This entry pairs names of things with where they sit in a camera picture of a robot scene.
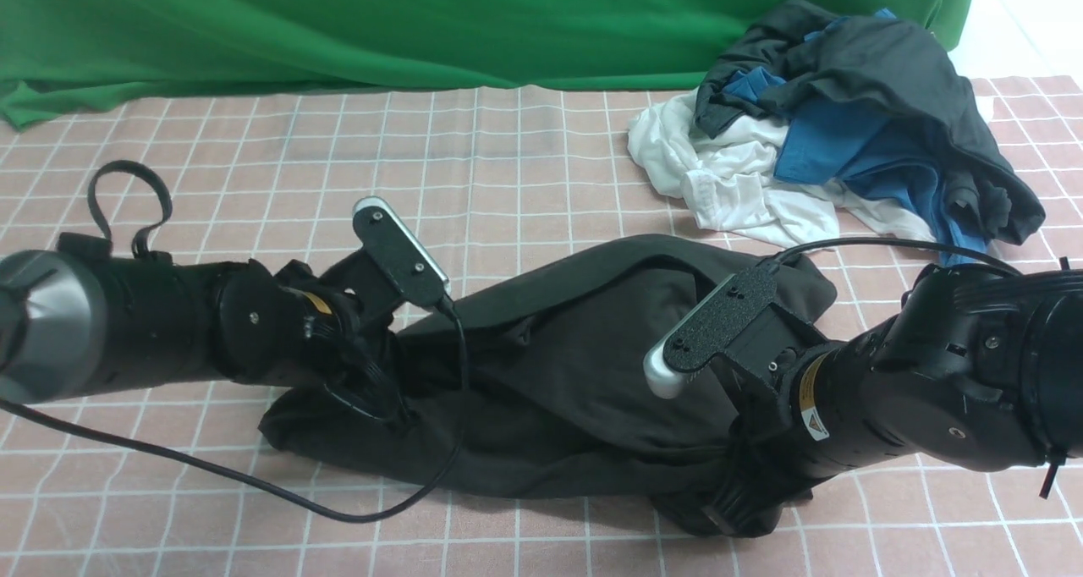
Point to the pink checkered tablecloth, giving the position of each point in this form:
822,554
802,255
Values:
494,183

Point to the blue crumpled shirt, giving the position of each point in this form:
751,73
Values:
863,150

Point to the white crumpled shirt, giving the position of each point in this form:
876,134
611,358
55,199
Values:
728,182

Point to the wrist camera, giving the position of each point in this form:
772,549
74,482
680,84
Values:
738,322
401,258

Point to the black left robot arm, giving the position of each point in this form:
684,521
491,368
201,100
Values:
79,323

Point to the dark gray long-sleeved shirt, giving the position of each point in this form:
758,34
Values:
559,404

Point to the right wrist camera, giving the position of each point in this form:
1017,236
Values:
738,322

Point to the dark gray crumpled shirt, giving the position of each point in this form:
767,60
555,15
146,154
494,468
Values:
888,78

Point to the green backdrop cloth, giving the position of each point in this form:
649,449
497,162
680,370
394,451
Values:
65,56

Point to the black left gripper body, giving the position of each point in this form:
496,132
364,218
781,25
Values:
347,342

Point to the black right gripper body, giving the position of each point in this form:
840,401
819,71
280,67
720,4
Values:
771,458

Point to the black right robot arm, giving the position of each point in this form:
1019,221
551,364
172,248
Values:
980,369

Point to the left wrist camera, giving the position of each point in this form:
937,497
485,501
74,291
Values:
401,258

